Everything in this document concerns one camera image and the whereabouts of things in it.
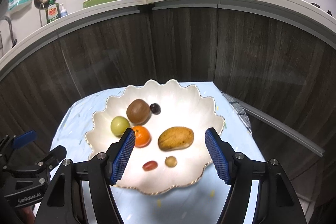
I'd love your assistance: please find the green round apple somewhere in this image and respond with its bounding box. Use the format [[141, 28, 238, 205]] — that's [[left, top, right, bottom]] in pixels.
[[110, 116, 130, 138]]

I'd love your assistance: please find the orange tangerine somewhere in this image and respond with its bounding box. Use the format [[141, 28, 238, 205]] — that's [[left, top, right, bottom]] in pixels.
[[132, 126, 151, 148]]

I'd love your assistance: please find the large brown kiwi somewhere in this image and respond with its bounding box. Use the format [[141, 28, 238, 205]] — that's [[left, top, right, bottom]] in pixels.
[[126, 99, 150, 124]]

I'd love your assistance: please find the yellow mango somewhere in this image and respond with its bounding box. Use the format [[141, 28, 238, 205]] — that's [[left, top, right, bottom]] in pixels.
[[158, 127, 194, 152]]

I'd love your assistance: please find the dark purple plum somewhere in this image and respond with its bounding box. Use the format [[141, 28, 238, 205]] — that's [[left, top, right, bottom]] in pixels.
[[150, 103, 161, 115]]

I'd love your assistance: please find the chrome kitchen faucet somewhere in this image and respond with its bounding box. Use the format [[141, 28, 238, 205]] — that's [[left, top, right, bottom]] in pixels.
[[0, 16, 17, 48]]

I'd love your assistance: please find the light blue patterned tablecloth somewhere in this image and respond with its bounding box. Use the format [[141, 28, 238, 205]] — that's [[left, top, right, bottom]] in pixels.
[[51, 82, 264, 223]]

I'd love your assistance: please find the checkered dish towel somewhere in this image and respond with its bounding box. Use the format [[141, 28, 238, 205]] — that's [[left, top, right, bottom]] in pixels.
[[222, 92, 252, 135]]

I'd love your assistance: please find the white scalloped ceramic bowl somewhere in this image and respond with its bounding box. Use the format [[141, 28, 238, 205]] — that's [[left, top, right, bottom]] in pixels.
[[85, 80, 225, 195]]

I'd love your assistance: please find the green dish soap bottle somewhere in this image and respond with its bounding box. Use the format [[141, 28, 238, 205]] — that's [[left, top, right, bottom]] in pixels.
[[46, 0, 60, 23]]

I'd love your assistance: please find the blue soap dispenser bottle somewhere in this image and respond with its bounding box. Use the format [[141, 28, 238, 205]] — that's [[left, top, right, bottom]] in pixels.
[[60, 3, 68, 17]]

